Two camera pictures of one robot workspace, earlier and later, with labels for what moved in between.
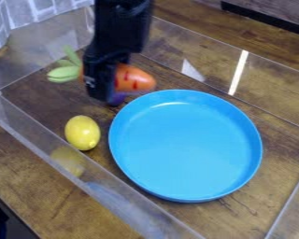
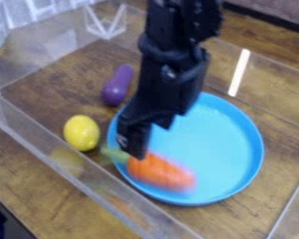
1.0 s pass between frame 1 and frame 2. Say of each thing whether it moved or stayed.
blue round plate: stayed
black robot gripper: moved
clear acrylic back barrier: stayed
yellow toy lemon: stayed
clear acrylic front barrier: stayed
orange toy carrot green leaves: moved
